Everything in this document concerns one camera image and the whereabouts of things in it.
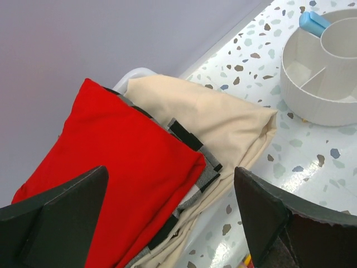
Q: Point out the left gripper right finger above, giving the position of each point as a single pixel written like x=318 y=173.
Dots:
x=284 y=230

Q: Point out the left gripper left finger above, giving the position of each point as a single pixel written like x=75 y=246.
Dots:
x=54 y=228

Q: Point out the blue white eraser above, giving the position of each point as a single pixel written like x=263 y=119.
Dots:
x=313 y=23

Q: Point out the clear pen case pink cap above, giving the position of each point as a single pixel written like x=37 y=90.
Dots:
x=246 y=262

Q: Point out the black white plaid cloth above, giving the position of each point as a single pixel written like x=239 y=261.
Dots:
x=161 y=173

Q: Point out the beige folded cloth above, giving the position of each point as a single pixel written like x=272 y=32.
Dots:
x=235 y=131

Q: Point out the red folded cloth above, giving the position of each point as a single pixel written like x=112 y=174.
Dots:
x=90 y=138

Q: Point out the white plastic basket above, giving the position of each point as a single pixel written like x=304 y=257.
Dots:
x=122 y=86

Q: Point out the white round divided organizer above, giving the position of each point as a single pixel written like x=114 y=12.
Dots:
x=318 y=74

